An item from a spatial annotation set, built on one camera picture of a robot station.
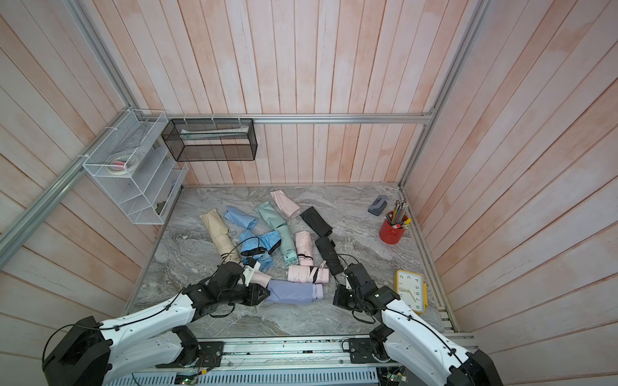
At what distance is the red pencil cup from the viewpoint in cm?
94

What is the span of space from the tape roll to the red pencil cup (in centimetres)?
92

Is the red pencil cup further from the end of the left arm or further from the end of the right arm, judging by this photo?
the end of the left arm
